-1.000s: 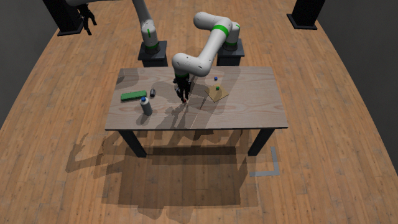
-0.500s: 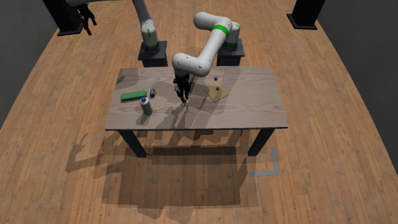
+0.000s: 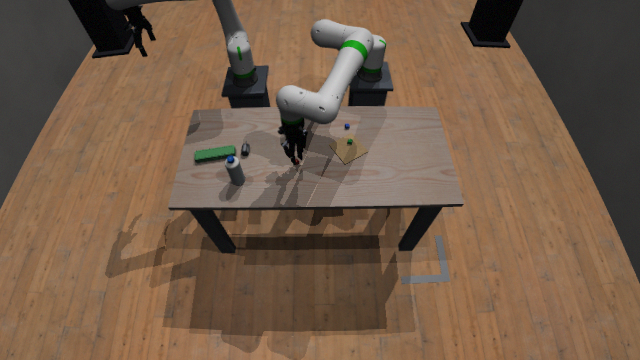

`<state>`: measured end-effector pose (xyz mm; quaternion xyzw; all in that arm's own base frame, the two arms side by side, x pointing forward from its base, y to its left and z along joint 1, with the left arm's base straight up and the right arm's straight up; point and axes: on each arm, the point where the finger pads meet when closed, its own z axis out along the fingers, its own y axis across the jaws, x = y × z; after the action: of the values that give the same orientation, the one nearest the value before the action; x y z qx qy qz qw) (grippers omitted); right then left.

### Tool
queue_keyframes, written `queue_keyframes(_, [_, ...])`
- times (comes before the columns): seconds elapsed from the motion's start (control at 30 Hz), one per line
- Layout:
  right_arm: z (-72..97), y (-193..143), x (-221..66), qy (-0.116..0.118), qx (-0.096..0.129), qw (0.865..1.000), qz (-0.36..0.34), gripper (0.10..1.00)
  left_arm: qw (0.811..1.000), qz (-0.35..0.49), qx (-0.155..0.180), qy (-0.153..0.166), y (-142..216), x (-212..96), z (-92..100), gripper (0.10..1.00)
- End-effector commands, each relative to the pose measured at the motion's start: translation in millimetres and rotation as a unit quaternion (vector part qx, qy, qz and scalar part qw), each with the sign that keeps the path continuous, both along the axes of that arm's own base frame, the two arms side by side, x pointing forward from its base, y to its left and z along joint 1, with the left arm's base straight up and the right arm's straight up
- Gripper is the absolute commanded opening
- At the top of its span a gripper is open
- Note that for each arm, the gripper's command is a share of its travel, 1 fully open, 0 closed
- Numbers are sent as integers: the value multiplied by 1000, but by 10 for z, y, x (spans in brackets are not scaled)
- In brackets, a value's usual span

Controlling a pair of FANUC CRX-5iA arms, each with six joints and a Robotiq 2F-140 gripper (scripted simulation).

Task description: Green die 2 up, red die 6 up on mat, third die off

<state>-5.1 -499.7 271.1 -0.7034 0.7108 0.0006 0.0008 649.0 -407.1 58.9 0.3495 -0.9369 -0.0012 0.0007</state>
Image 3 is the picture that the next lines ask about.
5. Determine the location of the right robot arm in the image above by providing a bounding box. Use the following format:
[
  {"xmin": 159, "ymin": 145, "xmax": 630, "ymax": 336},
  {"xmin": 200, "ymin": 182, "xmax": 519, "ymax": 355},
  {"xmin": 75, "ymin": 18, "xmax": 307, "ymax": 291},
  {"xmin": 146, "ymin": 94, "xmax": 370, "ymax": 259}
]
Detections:
[{"xmin": 105, "ymin": 0, "xmax": 258, "ymax": 88}]

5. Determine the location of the tan square mat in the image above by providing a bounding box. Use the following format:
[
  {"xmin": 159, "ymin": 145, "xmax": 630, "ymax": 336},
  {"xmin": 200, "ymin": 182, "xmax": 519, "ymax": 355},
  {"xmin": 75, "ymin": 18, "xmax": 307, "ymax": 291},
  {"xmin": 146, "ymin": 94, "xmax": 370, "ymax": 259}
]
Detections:
[{"xmin": 329, "ymin": 133, "xmax": 369, "ymax": 164}]

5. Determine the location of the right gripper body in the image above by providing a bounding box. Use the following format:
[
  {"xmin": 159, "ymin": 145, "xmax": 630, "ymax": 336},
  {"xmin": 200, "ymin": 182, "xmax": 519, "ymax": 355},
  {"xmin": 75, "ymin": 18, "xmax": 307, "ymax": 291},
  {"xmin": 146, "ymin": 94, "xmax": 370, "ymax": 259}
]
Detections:
[{"xmin": 127, "ymin": 10, "xmax": 144, "ymax": 31}]

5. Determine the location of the white plastic bottle with blue cap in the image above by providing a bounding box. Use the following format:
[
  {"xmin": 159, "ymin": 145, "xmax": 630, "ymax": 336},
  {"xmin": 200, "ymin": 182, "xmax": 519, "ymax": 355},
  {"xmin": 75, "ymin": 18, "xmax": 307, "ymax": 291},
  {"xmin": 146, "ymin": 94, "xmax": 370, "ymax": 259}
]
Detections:
[{"xmin": 225, "ymin": 156, "xmax": 245, "ymax": 185}]

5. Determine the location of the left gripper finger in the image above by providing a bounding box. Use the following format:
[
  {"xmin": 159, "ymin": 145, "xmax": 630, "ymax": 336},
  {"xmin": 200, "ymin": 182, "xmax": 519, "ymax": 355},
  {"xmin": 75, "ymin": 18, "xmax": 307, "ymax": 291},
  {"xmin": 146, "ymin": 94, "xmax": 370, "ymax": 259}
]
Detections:
[
  {"xmin": 296, "ymin": 129, "xmax": 308, "ymax": 160},
  {"xmin": 281, "ymin": 140, "xmax": 296, "ymax": 165}
]

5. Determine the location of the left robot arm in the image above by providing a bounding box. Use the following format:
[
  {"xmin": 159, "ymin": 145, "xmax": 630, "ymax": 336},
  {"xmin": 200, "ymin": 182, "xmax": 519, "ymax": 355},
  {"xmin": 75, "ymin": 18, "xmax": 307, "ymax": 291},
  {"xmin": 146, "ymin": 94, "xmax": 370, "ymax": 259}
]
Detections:
[{"xmin": 276, "ymin": 19, "xmax": 386, "ymax": 135}]

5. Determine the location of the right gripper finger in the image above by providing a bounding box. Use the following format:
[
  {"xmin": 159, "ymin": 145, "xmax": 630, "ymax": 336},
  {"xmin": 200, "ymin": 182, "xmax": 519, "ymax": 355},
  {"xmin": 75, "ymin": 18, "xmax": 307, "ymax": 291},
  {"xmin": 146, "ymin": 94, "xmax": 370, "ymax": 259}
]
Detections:
[
  {"xmin": 141, "ymin": 15, "xmax": 156, "ymax": 41},
  {"xmin": 131, "ymin": 25, "xmax": 148, "ymax": 57}
]

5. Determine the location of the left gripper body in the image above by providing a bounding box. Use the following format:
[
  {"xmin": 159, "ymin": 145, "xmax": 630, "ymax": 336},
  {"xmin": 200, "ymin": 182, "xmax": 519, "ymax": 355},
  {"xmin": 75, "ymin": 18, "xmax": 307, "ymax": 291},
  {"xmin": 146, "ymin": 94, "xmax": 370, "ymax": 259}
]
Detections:
[{"xmin": 285, "ymin": 131, "xmax": 303, "ymax": 145}]

